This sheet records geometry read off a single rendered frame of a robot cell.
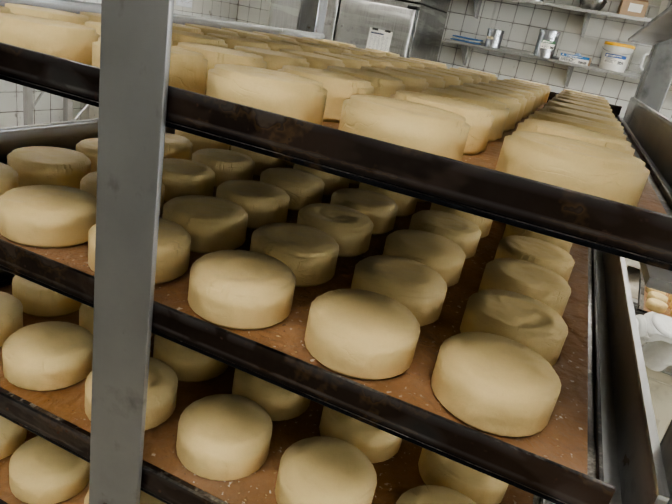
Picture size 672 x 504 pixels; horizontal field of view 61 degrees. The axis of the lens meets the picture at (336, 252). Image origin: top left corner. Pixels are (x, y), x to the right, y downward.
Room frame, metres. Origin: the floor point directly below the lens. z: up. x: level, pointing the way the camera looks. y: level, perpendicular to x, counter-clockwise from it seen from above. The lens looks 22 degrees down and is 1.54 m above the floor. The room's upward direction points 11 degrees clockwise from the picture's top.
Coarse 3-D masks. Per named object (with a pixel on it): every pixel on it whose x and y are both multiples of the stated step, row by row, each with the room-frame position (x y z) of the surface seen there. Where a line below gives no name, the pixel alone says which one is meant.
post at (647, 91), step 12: (660, 48) 0.71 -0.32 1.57; (648, 60) 0.72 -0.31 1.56; (660, 60) 0.71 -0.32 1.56; (648, 72) 0.71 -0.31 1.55; (660, 72) 0.71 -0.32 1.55; (648, 84) 0.71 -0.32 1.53; (660, 84) 0.71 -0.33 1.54; (636, 96) 0.71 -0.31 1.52; (648, 96) 0.71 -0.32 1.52; (660, 96) 0.71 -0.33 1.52; (660, 108) 0.71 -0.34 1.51
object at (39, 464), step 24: (0, 432) 0.30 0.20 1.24; (24, 432) 0.32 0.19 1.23; (0, 456) 0.30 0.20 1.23; (24, 456) 0.28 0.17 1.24; (48, 456) 0.29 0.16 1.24; (72, 456) 0.29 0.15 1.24; (0, 480) 0.28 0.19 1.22; (24, 480) 0.27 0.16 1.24; (48, 480) 0.27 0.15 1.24; (72, 480) 0.28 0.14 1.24
